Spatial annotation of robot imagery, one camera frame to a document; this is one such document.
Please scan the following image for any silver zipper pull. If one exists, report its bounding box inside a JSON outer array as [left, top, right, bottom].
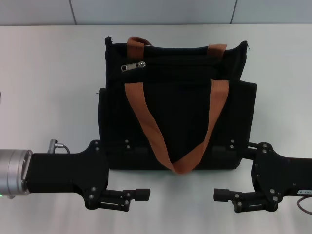
[[121, 60, 148, 73]]

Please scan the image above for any black food bag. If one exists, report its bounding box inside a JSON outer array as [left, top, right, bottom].
[[97, 36, 258, 176]]

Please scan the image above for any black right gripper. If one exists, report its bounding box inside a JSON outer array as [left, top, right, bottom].
[[212, 139, 312, 213]]

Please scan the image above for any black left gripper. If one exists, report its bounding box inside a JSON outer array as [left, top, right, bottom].
[[22, 138, 150, 210]]

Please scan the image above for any silver plug connector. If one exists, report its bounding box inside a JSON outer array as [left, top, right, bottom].
[[48, 138, 71, 155]]

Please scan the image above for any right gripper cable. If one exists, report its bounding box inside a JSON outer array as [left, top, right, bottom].
[[295, 195, 312, 215]]

